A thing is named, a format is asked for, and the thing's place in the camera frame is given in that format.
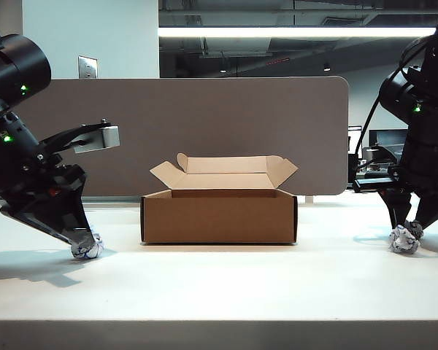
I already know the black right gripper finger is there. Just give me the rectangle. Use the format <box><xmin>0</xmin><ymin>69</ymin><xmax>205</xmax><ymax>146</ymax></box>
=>
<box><xmin>378</xmin><ymin>189</ymin><xmax>412</xmax><ymax>230</ymax></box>
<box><xmin>411</xmin><ymin>192</ymin><xmax>438</xmax><ymax>231</ymax></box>

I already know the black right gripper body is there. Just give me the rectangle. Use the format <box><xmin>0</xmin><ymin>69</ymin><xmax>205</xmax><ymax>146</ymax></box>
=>
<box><xmin>396</xmin><ymin>147</ymin><xmax>438</xmax><ymax>200</ymax></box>

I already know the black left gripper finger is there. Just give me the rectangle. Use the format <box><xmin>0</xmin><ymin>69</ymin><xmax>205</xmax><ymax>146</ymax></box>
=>
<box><xmin>0</xmin><ymin>189</ymin><xmax>93</xmax><ymax>249</ymax></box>

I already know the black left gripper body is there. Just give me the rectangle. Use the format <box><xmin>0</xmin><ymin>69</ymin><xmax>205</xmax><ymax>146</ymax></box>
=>
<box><xmin>0</xmin><ymin>145</ymin><xmax>88</xmax><ymax>213</ymax></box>

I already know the small grey paper ball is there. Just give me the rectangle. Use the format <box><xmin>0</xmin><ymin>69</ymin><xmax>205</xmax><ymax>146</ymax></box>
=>
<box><xmin>404</xmin><ymin>219</ymin><xmax>424</xmax><ymax>240</ymax></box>

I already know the white grey-printed paper ball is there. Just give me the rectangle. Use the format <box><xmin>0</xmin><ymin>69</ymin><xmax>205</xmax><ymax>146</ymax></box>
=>
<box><xmin>388</xmin><ymin>225</ymin><xmax>420</xmax><ymax>254</ymax></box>

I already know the white blue-printed paper ball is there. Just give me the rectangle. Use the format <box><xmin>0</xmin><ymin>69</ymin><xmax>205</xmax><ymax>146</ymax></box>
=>
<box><xmin>70</xmin><ymin>233</ymin><xmax>105</xmax><ymax>260</ymax></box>

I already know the open brown cardboard box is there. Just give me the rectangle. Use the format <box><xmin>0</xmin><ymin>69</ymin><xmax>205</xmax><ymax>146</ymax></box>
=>
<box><xmin>139</xmin><ymin>152</ymin><xmax>299</xmax><ymax>246</ymax></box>

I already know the large black screen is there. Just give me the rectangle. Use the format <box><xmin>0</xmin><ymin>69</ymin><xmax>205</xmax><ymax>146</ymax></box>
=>
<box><xmin>368</xmin><ymin>128</ymin><xmax>410</xmax><ymax>154</ymax></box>

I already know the monitor with white screen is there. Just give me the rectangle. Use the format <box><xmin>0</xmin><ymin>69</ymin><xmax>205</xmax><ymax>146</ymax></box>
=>
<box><xmin>347</xmin><ymin>125</ymin><xmax>363</xmax><ymax>155</ymax></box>

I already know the wide grey desk partition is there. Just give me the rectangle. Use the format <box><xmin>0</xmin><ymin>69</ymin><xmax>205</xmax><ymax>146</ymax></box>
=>
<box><xmin>10</xmin><ymin>75</ymin><xmax>350</xmax><ymax>198</ymax></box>

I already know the long linear ceiling light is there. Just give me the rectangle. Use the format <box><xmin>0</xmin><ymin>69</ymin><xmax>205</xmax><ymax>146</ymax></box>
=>
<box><xmin>158</xmin><ymin>26</ymin><xmax>438</xmax><ymax>38</ymax></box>

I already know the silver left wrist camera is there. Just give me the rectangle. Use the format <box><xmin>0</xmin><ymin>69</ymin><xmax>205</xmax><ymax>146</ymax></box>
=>
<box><xmin>72</xmin><ymin>125</ymin><xmax>120</xmax><ymax>155</ymax></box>

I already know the metal wall switch plate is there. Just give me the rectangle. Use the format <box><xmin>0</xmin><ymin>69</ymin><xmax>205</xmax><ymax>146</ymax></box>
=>
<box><xmin>77</xmin><ymin>55</ymin><xmax>99</xmax><ymax>79</ymax></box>

